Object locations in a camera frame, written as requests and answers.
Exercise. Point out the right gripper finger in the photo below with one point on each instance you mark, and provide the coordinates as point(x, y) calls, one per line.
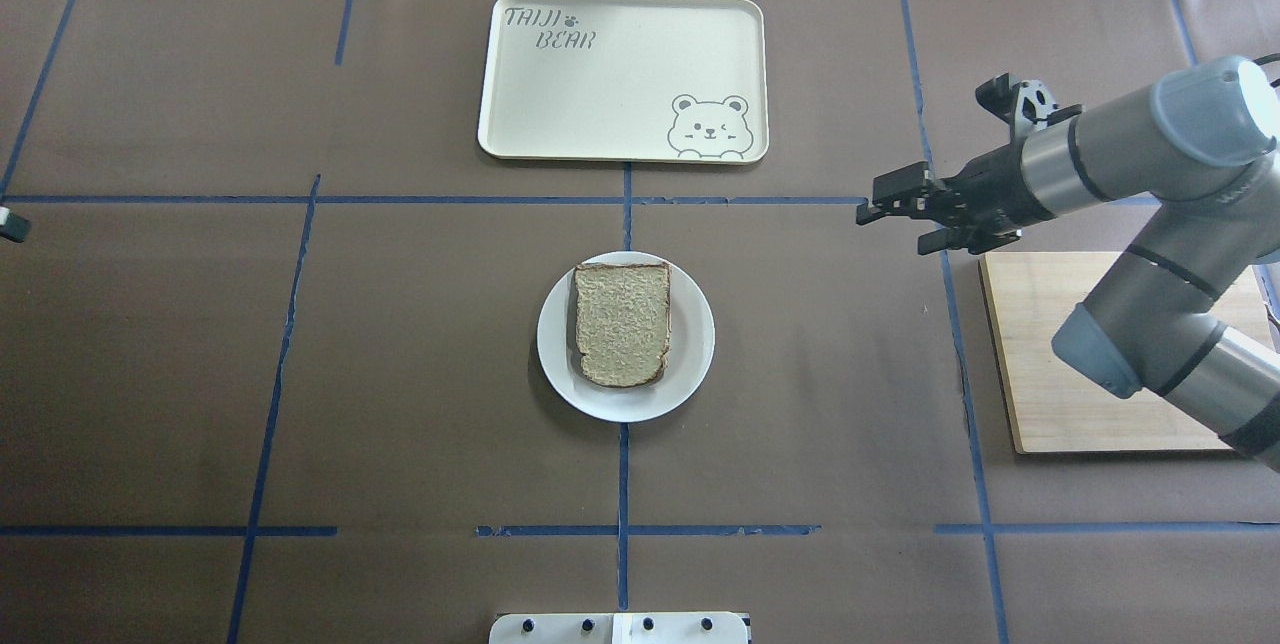
point(975, 236)
point(912, 191)

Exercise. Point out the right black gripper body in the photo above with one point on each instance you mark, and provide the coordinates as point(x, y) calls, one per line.
point(996, 186)

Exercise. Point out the brown bread slice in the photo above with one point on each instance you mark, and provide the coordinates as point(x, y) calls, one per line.
point(621, 320)

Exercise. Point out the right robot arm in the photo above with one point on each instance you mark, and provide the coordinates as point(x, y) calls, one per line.
point(1203, 142)

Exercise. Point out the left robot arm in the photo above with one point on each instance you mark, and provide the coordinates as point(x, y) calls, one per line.
point(13, 227)

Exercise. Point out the wooden cutting board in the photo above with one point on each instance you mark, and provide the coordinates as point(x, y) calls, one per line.
point(1052, 408)

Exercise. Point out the cream bear serving tray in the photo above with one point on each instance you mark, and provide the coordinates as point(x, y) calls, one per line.
point(626, 81)

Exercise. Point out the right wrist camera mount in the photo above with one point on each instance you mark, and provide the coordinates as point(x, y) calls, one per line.
point(1025, 106)

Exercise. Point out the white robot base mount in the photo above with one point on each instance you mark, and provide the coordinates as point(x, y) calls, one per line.
point(622, 627)

